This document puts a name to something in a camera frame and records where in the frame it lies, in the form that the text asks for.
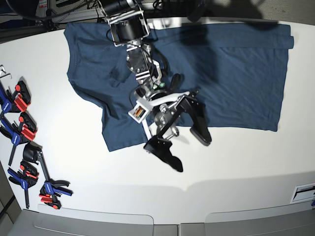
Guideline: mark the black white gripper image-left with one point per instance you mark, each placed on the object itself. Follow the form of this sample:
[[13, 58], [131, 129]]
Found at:
[[163, 109]]

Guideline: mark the blue red bar clamp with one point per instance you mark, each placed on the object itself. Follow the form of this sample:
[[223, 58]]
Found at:
[[26, 178], [16, 102], [22, 134], [52, 189]]

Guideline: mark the white slotted label plate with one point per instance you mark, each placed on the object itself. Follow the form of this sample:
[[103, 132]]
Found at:
[[303, 193]]

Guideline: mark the grey right chair back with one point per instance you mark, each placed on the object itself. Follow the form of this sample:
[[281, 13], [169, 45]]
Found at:
[[289, 220]]

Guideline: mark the grey left chair back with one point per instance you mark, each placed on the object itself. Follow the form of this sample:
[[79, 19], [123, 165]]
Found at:
[[30, 223]]

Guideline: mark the grey chair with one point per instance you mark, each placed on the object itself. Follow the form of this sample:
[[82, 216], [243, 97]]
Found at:
[[289, 220], [30, 223]]

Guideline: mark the aluminium rail with cables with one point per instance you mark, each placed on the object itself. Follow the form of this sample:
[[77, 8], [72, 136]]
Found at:
[[86, 15]]

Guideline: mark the dark blue T-shirt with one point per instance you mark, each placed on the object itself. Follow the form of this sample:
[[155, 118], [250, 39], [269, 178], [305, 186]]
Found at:
[[239, 69]]

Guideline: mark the bottom blue red bar clamp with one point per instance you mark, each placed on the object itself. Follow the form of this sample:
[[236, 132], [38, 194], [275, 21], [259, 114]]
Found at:
[[52, 189]]

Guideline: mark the top blue red bar clamp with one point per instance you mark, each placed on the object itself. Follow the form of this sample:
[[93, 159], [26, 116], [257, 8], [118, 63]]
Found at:
[[16, 102]]

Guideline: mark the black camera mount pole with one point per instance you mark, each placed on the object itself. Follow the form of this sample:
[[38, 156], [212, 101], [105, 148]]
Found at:
[[198, 11]]

